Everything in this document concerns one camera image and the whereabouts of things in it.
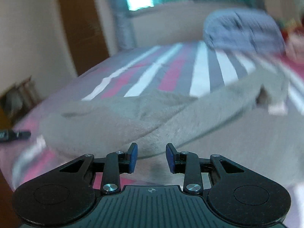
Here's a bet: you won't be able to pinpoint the striped pink grey bedsheet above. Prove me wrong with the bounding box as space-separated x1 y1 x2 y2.
1 42 303 190

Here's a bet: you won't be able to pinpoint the folded pink blanket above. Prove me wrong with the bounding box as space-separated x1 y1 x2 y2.
278 15 304 65

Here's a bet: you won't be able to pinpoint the brown wooden door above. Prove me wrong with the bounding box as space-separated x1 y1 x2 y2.
58 0 109 75

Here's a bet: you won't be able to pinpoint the folded blue-grey quilt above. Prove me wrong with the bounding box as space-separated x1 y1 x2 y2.
203 8 285 54

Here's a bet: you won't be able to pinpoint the grey curtain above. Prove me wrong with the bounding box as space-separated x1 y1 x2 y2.
108 0 136 51

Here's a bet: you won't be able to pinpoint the grey pants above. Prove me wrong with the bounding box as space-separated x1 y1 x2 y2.
39 68 303 185

